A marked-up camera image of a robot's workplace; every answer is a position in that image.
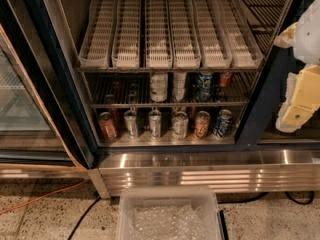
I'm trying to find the red can bottom shelf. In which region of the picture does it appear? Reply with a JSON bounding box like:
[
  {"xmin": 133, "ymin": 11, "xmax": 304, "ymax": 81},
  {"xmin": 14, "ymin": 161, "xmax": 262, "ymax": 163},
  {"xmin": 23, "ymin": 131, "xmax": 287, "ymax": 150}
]
[{"xmin": 98, "ymin": 112, "xmax": 118, "ymax": 140}]

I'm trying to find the black cable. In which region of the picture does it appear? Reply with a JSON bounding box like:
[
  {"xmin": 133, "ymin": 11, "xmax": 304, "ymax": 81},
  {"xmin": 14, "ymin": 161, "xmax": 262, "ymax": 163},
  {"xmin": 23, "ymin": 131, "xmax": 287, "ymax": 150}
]
[
  {"xmin": 218, "ymin": 190, "xmax": 315, "ymax": 206},
  {"xmin": 67, "ymin": 197, "xmax": 101, "ymax": 240}
]

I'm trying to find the middle wire shelf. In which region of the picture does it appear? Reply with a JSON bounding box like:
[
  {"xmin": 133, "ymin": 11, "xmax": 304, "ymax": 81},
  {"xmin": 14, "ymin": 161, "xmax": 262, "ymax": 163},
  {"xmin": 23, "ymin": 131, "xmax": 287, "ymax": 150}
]
[{"xmin": 90, "ymin": 72, "xmax": 254, "ymax": 109}]

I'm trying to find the white shelf tray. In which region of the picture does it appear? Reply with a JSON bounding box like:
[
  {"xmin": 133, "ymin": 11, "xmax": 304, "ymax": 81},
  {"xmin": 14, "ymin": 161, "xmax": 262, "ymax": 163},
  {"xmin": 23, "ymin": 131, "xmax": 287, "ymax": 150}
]
[
  {"xmin": 168, "ymin": 0, "xmax": 201, "ymax": 69},
  {"xmin": 217, "ymin": 0, "xmax": 263, "ymax": 69},
  {"xmin": 111, "ymin": 0, "xmax": 141, "ymax": 69},
  {"xmin": 78, "ymin": 0, "xmax": 117, "ymax": 68},
  {"xmin": 145, "ymin": 0, "xmax": 172, "ymax": 69},
  {"xmin": 193, "ymin": 0, "xmax": 232, "ymax": 69}
]

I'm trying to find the stainless fridge base grille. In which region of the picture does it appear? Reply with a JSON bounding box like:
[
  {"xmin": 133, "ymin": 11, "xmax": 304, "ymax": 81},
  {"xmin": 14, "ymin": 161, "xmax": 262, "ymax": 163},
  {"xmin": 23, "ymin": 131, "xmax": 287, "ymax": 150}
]
[{"xmin": 88, "ymin": 149, "xmax": 320, "ymax": 198}]

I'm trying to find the white slim can middle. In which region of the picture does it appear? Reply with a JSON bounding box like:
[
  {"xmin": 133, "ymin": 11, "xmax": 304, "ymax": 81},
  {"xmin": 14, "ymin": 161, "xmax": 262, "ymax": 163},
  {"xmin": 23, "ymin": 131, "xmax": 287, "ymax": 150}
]
[{"xmin": 173, "ymin": 72, "xmax": 187, "ymax": 101}]

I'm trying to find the silver slim can left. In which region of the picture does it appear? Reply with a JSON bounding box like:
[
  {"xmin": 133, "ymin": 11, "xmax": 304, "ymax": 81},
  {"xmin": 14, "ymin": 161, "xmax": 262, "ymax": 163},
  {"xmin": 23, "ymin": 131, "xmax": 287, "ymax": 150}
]
[{"xmin": 124, "ymin": 110, "xmax": 139, "ymax": 139}]

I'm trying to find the black cable right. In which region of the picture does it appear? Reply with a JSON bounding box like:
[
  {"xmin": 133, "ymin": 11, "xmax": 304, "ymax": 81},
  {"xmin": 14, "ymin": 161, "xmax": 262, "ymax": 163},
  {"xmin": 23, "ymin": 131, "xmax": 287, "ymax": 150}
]
[{"xmin": 218, "ymin": 190, "xmax": 315, "ymax": 206}]

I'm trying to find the blue can middle shelf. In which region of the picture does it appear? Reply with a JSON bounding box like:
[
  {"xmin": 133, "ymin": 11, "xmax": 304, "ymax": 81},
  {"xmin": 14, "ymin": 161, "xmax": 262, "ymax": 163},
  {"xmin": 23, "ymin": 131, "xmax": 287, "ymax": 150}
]
[{"xmin": 195, "ymin": 73, "xmax": 213, "ymax": 102}]

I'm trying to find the red can middle shelf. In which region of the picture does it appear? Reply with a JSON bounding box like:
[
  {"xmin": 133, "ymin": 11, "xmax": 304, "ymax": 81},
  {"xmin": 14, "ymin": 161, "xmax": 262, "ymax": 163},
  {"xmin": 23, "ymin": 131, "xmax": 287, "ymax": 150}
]
[{"xmin": 218, "ymin": 72, "xmax": 233, "ymax": 87}]

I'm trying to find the red can shelf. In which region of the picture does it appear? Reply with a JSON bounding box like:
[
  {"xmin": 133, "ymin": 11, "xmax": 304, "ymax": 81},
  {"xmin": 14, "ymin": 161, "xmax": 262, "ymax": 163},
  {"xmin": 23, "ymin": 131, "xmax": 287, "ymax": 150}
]
[
  {"xmin": 218, "ymin": 72, "xmax": 233, "ymax": 87},
  {"xmin": 98, "ymin": 112, "xmax": 118, "ymax": 140}
]

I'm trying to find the glass fridge door left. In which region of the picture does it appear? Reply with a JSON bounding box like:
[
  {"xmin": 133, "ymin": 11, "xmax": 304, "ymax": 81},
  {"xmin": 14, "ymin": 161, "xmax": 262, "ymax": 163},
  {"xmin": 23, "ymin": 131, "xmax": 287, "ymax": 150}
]
[{"xmin": 0, "ymin": 25, "xmax": 87, "ymax": 178}]

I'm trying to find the clear plastic bin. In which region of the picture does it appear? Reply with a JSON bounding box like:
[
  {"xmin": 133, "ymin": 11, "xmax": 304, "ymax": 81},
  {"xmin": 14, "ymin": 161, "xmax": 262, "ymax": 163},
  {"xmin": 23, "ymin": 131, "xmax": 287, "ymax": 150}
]
[{"xmin": 116, "ymin": 186, "xmax": 225, "ymax": 240}]

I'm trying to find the blue white can bottom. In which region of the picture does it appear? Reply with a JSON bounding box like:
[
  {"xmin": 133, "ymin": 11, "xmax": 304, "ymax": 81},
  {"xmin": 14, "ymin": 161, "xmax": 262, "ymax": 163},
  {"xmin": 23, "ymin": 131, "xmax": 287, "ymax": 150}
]
[{"xmin": 213, "ymin": 109, "xmax": 233, "ymax": 138}]

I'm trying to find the black cable left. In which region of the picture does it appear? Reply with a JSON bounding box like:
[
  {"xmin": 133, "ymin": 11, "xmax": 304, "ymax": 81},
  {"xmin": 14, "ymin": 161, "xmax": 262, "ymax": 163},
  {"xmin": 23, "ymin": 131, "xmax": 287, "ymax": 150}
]
[{"xmin": 67, "ymin": 197, "xmax": 101, "ymax": 240}]

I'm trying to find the dark fridge centre post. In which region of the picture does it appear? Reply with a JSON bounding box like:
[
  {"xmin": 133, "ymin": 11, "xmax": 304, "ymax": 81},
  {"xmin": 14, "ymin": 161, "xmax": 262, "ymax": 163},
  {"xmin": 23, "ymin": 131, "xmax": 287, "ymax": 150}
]
[{"xmin": 236, "ymin": 0, "xmax": 314, "ymax": 149}]

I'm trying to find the white green can bottom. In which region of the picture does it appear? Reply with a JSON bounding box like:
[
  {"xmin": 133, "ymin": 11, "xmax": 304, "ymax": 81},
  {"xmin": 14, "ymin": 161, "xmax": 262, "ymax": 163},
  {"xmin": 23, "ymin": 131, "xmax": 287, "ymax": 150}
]
[{"xmin": 172, "ymin": 111, "xmax": 189, "ymax": 140}]

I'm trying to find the silver slim can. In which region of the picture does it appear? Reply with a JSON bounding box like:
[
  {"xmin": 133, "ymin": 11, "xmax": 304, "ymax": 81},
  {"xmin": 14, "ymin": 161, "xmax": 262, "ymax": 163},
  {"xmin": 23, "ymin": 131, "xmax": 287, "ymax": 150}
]
[
  {"xmin": 124, "ymin": 110, "xmax": 139, "ymax": 139},
  {"xmin": 149, "ymin": 110, "xmax": 161, "ymax": 139}
]

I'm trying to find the orange can bottom shelf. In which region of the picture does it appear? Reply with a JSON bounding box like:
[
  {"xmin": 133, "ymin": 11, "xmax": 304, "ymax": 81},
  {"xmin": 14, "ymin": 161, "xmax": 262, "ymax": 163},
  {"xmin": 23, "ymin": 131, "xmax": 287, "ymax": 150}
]
[{"xmin": 194, "ymin": 111, "xmax": 210, "ymax": 139}]

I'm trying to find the orange cable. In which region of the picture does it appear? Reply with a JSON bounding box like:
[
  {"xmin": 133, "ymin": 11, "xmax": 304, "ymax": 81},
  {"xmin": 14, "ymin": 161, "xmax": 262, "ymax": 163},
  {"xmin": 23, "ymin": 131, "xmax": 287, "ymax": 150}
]
[{"xmin": 0, "ymin": 178, "xmax": 89, "ymax": 216}]

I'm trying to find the white can middle shelf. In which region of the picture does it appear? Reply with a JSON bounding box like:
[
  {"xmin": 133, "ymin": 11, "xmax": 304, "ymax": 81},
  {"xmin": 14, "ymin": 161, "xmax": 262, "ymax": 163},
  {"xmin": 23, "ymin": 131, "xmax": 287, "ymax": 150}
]
[{"xmin": 150, "ymin": 73, "xmax": 168, "ymax": 102}]

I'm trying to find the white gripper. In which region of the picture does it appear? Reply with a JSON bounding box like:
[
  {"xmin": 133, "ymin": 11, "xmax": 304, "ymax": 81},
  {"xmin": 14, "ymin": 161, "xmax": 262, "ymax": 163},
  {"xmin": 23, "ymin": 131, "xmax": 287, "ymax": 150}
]
[{"xmin": 273, "ymin": 0, "xmax": 320, "ymax": 133}]

